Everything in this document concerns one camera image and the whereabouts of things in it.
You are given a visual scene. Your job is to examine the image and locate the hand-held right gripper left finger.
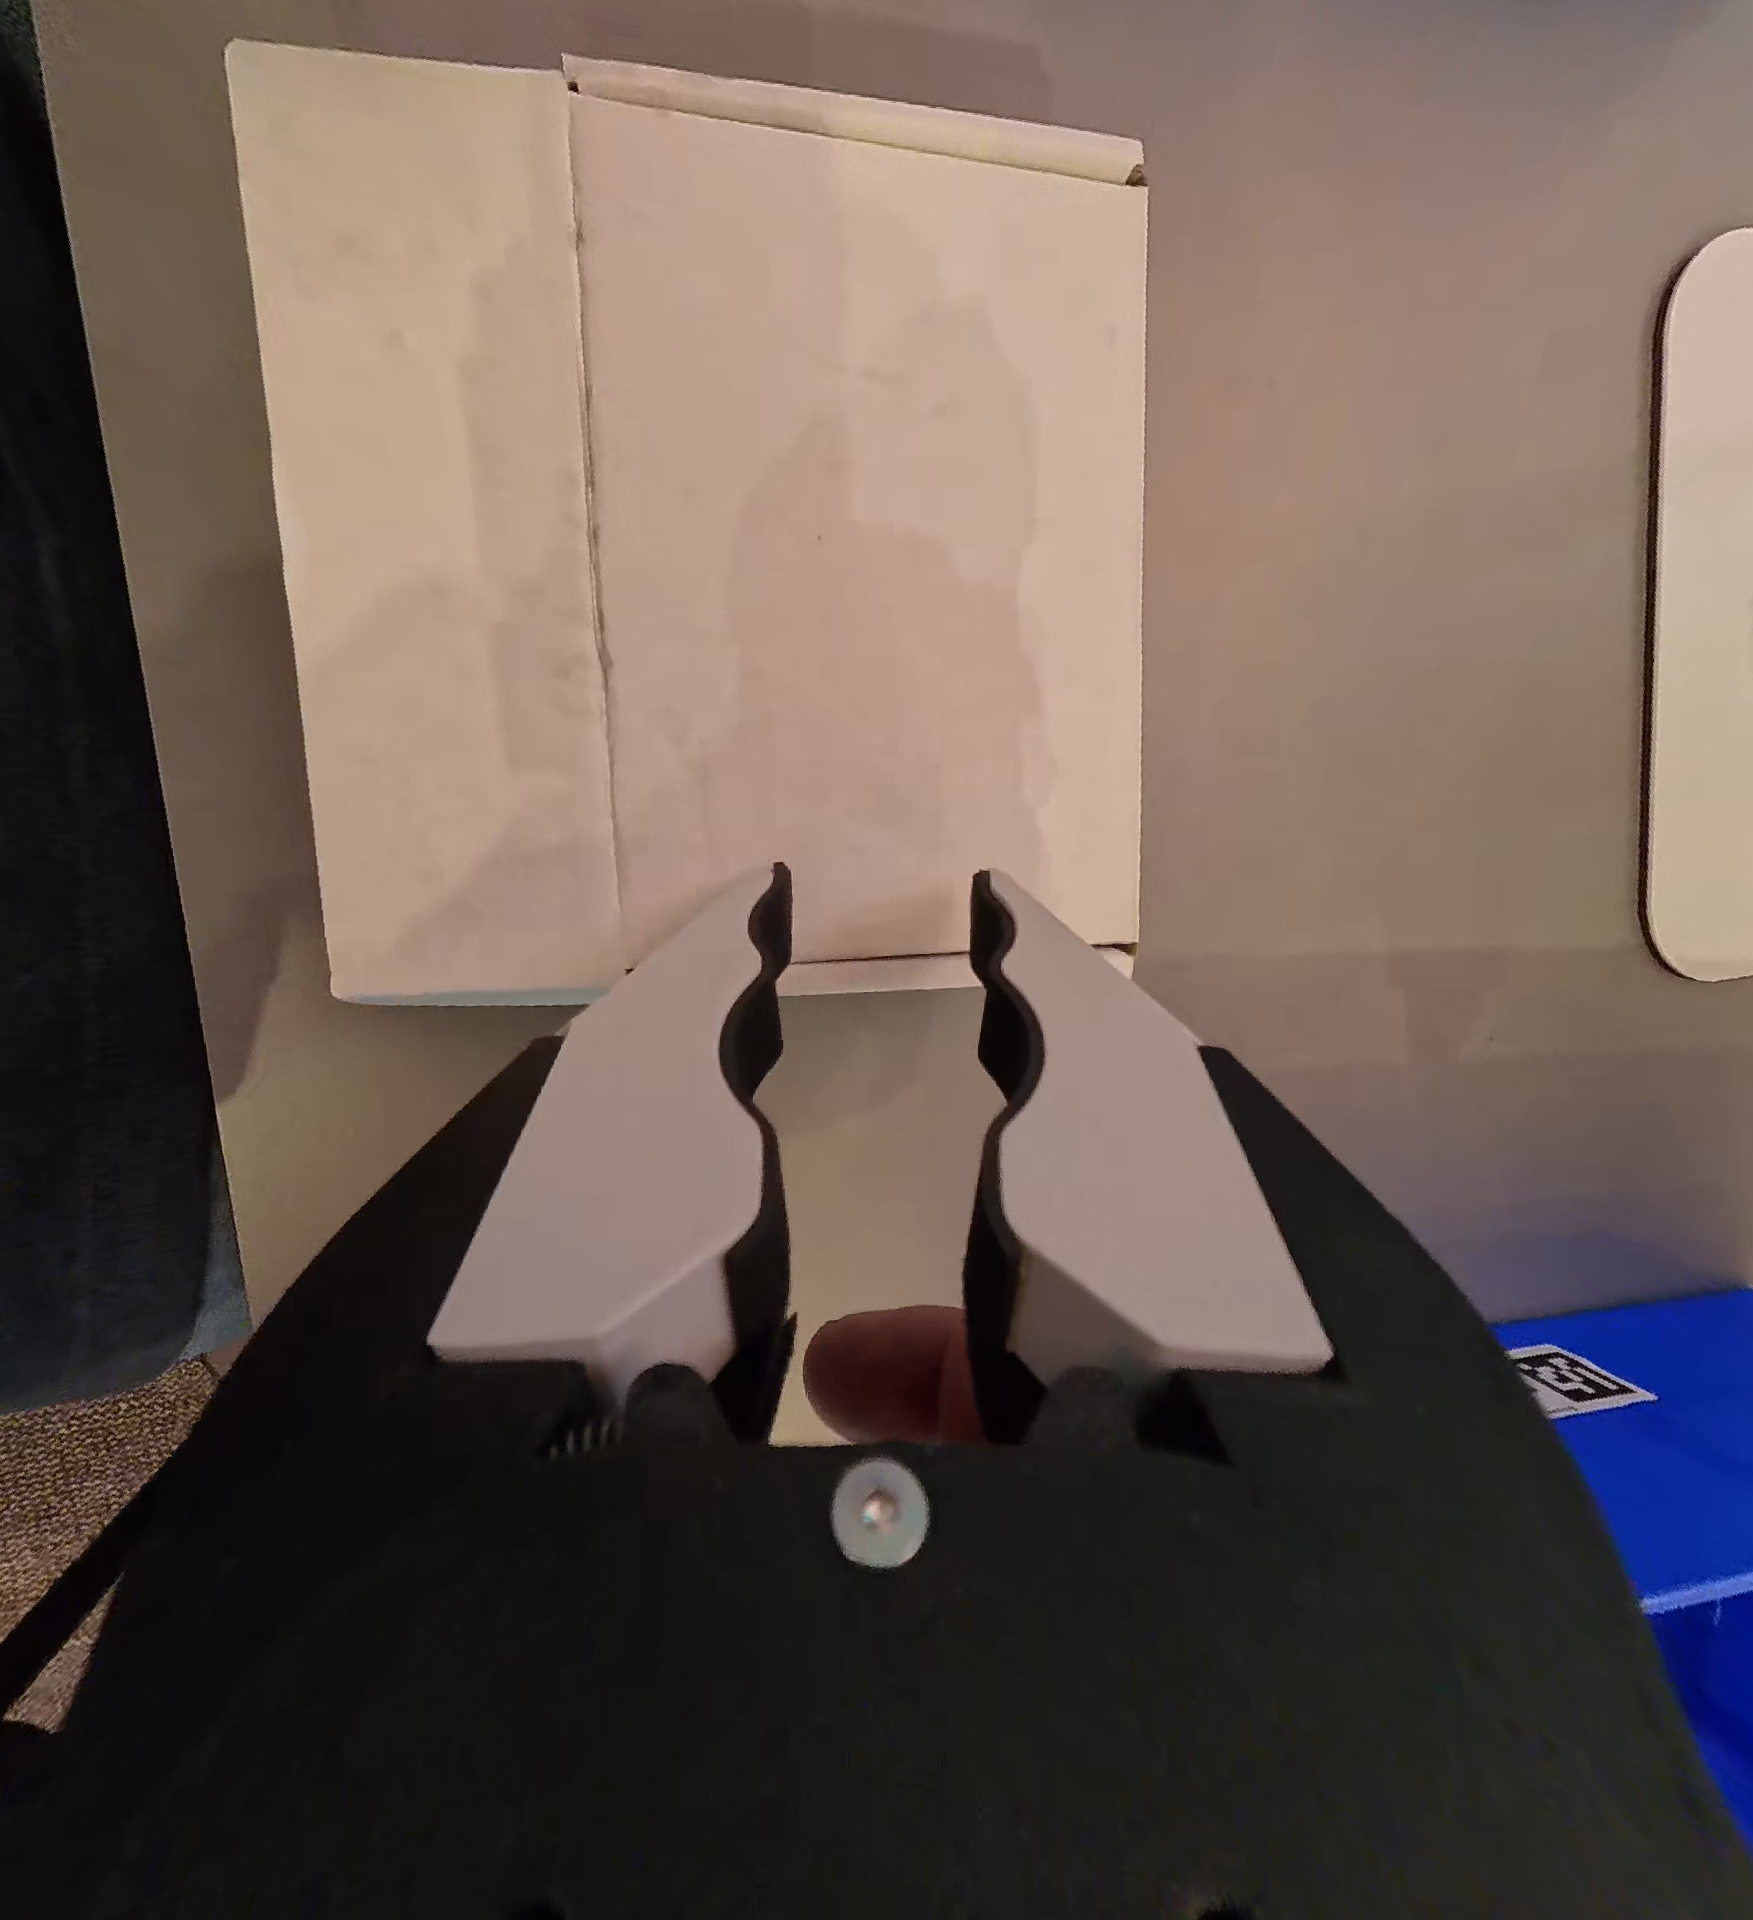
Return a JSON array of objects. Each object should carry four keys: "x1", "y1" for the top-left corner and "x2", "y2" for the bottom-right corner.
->
[{"x1": 426, "y1": 861, "x2": 797, "y2": 1430}]

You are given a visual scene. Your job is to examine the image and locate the blue plastic bin with tag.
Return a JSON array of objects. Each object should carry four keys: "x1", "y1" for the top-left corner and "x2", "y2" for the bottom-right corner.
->
[{"x1": 1490, "y1": 1286, "x2": 1753, "y2": 1920}]

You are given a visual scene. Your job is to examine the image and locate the person's right hand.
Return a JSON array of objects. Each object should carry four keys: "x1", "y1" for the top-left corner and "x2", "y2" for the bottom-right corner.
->
[{"x1": 801, "y1": 1303, "x2": 970, "y2": 1448}]

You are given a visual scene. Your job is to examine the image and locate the white cardboard box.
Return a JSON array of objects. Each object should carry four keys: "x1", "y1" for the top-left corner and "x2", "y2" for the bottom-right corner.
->
[{"x1": 224, "y1": 37, "x2": 1152, "y2": 1010}]

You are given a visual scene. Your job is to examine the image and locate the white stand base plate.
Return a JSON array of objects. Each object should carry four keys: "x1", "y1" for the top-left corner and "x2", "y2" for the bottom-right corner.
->
[{"x1": 1638, "y1": 227, "x2": 1753, "y2": 984}]

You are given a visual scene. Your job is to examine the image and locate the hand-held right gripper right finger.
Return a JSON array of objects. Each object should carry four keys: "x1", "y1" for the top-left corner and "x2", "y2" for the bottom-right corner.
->
[{"x1": 963, "y1": 866, "x2": 1339, "y2": 1439}]

